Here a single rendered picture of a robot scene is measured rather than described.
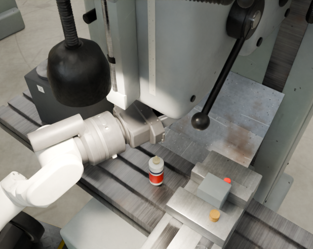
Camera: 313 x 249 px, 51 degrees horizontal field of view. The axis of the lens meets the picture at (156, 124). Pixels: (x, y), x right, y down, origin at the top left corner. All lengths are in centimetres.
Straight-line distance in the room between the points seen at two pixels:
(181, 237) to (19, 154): 169
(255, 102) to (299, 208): 118
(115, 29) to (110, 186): 57
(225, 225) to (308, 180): 151
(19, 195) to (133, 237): 42
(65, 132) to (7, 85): 228
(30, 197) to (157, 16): 36
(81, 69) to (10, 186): 33
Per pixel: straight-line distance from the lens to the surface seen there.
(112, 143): 61
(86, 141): 60
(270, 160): 119
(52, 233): 149
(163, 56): 46
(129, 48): 46
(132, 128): 62
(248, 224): 90
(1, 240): 130
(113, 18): 43
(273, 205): 181
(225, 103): 104
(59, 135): 59
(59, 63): 36
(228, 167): 89
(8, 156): 233
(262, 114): 101
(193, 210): 76
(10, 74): 295
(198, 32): 44
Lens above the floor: 171
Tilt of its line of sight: 48 degrees down
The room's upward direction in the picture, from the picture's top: straight up
